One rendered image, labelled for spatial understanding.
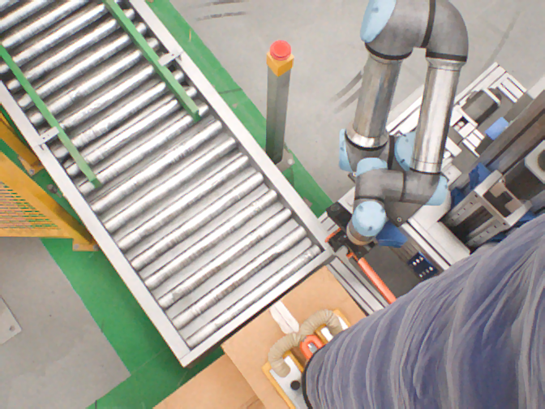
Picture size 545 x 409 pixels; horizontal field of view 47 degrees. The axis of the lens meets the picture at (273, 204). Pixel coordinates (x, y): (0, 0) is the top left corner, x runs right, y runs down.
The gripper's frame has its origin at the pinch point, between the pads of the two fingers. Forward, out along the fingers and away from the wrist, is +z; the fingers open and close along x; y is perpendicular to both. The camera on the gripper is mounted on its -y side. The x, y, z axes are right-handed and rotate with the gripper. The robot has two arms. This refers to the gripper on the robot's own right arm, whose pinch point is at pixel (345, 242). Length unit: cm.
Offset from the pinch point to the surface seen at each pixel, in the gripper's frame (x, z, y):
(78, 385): -106, 108, -32
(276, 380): -38.9, 11.0, 18.3
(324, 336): -20.1, 11.2, 17.0
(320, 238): 5.8, 48.2, -11.5
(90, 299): -81, 108, -60
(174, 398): -70, 54, 1
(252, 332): -36.1, 13.5, 3.0
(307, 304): -18.0, 13.5, 6.6
